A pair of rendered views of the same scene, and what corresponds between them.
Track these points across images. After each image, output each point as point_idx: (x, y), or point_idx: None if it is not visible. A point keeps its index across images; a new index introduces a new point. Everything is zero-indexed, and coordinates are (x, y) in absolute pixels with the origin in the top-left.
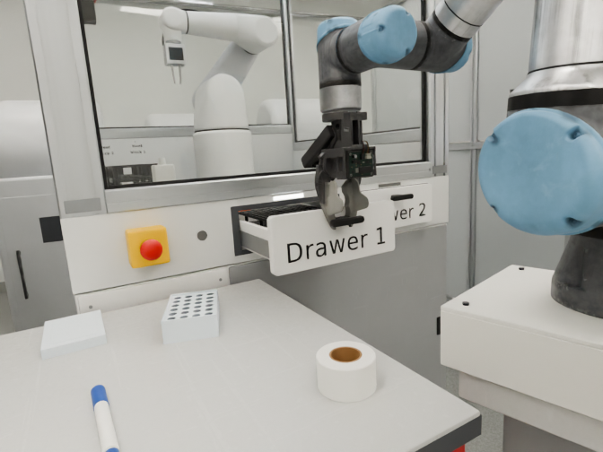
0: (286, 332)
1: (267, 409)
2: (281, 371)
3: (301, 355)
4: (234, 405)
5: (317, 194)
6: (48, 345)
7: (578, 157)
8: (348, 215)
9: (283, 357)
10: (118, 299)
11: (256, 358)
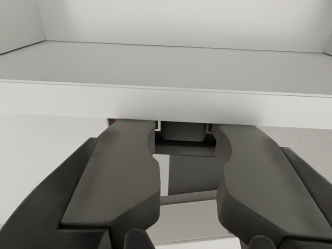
0: (54, 117)
1: (20, 187)
2: (35, 165)
3: (55, 156)
4: (0, 176)
5: (62, 164)
6: None
7: None
8: (212, 126)
9: (40, 151)
10: None
11: (17, 141)
